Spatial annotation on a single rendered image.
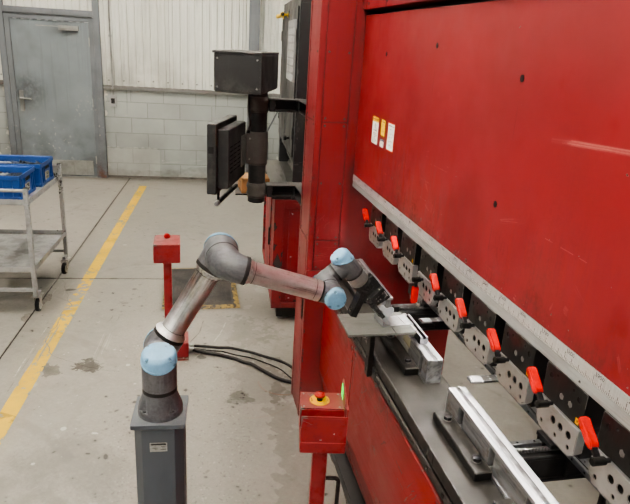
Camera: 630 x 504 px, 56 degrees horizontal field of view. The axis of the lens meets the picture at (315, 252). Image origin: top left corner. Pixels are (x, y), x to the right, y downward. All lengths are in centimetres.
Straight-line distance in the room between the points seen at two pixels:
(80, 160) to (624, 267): 849
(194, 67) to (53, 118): 208
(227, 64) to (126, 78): 603
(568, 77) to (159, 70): 783
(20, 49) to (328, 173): 681
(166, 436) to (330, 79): 173
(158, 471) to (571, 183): 161
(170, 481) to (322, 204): 149
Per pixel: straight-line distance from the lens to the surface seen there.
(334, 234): 307
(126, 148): 915
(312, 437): 215
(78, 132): 920
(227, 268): 193
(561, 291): 145
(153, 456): 221
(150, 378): 207
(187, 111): 897
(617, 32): 136
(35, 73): 925
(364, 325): 230
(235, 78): 303
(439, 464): 187
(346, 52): 293
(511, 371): 165
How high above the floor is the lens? 200
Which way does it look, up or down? 19 degrees down
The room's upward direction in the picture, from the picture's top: 4 degrees clockwise
